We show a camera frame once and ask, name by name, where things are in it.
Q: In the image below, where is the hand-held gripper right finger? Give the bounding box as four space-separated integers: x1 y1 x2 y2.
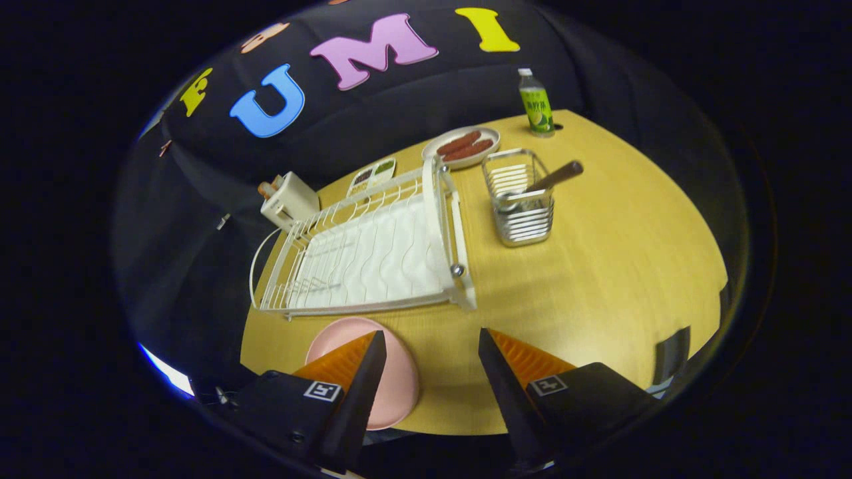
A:
478 327 660 474

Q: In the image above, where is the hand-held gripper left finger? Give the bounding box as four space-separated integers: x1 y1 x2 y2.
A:
233 331 388 474

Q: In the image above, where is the pink plate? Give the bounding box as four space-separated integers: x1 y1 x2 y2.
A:
305 317 420 431

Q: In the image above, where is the white dish rack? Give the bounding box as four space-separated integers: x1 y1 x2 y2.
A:
250 156 477 320

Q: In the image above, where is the metal wire basket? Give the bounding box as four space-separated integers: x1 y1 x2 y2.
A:
482 148 555 247

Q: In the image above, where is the wooden handled metal spoon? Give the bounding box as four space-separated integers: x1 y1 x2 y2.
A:
496 160 584 212

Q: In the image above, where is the white plate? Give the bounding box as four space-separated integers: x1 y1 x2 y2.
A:
421 126 501 170

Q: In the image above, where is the computer monitor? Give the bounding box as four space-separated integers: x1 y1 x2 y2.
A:
138 343 195 399

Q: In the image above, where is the white toaster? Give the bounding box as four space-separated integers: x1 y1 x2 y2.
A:
260 172 320 232

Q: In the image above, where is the white divided condiment tray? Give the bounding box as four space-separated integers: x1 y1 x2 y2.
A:
346 158 397 198

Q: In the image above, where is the red sausage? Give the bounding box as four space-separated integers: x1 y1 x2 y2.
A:
444 138 495 162
436 130 482 156

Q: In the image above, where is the green drink bottle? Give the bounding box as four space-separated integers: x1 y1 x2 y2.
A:
518 68 556 138

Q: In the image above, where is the black backdrop cloth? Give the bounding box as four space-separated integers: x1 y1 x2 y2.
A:
113 0 746 400

